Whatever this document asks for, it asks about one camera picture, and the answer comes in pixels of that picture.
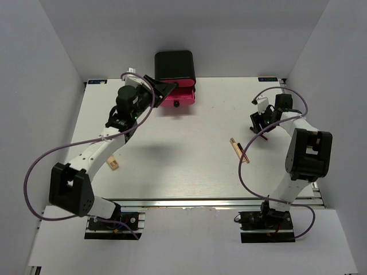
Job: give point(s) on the pink drawer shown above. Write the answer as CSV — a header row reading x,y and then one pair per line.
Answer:
x,y
181,82
180,97

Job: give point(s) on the gold concealer tube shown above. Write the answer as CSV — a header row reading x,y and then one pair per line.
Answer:
x,y
239,150

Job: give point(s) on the right blue table label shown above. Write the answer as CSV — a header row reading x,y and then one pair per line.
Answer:
x,y
267,79

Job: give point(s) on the blue table label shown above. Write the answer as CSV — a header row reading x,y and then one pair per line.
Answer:
x,y
97,82
267,79

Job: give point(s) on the black drawer cabinet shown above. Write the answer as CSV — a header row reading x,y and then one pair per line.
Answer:
x,y
174,64

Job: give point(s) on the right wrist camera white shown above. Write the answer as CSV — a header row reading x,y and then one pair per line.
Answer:
x,y
262,103

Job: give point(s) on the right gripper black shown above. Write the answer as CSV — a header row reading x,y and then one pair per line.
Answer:
x,y
256,118

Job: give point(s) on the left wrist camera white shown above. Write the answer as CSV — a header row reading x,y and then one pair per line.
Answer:
x,y
129,78

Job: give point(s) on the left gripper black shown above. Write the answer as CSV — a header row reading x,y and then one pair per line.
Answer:
x,y
159,93

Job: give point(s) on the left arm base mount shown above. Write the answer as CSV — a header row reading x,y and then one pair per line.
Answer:
x,y
125,225

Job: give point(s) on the left blue table label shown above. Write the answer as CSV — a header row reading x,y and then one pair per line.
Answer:
x,y
97,82

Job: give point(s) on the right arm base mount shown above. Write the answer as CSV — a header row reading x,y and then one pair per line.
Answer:
x,y
265,226

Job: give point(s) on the dark red lip liner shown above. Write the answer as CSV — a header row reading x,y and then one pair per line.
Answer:
x,y
243,151

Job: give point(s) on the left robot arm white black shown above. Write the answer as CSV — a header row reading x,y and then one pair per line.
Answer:
x,y
71,183

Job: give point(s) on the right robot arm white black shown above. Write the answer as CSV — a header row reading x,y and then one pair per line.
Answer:
x,y
309,152

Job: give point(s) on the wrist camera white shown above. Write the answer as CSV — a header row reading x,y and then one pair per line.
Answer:
x,y
129,78
262,103

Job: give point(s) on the beige foundation bottle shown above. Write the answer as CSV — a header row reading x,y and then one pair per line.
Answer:
x,y
112,162

